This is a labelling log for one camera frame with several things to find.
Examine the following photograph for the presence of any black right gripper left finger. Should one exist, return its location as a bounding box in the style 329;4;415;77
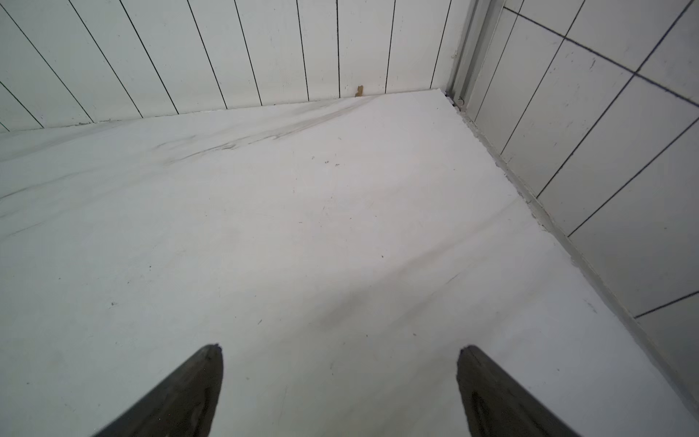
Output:
97;344;224;436

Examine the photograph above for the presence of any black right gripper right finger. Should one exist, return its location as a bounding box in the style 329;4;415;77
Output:
456;345;578;437

